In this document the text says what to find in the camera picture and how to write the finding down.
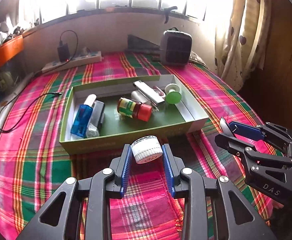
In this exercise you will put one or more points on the cream heart-print curtain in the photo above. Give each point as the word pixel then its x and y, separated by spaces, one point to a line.
pixel 246 30

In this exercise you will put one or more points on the green plastic spool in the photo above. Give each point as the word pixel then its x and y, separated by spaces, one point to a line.
pixel 173 97

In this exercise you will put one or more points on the blue transparent box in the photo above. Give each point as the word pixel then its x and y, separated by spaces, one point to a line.
pixel 82 120

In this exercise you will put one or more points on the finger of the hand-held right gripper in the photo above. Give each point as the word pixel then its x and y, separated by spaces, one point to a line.
pixel 233 143
pixel 248 131

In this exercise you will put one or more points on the glass tank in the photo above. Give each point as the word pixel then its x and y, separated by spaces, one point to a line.
pixel 5 77

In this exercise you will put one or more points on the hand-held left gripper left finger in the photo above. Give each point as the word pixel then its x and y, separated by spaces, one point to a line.
pixel 125 172

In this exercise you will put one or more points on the white knurled cap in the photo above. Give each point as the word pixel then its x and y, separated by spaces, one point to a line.
pixel 146 150

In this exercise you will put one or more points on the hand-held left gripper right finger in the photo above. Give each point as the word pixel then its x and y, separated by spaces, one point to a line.
pixel 168 172

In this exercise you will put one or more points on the pink plastic clip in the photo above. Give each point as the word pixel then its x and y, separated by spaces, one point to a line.
pixel 162 93

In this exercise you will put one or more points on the dark wooden cabinet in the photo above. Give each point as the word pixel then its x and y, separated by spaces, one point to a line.
pixel 286 42

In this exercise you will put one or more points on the striped cloth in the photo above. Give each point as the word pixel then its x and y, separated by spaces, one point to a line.
pixel 197 58

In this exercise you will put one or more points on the black speaker box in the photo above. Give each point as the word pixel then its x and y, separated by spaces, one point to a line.
pixel 176 50

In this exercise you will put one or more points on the white power strip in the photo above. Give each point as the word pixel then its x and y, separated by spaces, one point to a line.
pixel 80 60

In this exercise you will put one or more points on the green cardboard box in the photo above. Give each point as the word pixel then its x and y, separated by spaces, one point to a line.
pixel 135 122

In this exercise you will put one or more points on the potted plant clutter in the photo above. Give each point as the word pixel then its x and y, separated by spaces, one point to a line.
pixel 0 38

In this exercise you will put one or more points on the pink green plaid blanket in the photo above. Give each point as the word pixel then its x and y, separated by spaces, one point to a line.
pixel 35 167

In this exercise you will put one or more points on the brown medicine bottle red cap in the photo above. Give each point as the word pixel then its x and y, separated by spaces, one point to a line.
pixel 130 107

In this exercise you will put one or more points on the black power adapter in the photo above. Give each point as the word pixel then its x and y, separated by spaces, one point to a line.
pixel 63 52

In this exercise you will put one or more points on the silver lighter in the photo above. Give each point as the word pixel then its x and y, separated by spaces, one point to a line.
pixel 146 90

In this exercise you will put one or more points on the white charger plug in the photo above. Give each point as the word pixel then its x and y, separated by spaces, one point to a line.
pixel 137 96

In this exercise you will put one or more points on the orange planter tray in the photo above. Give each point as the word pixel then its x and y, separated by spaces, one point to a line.
pixel 8 52

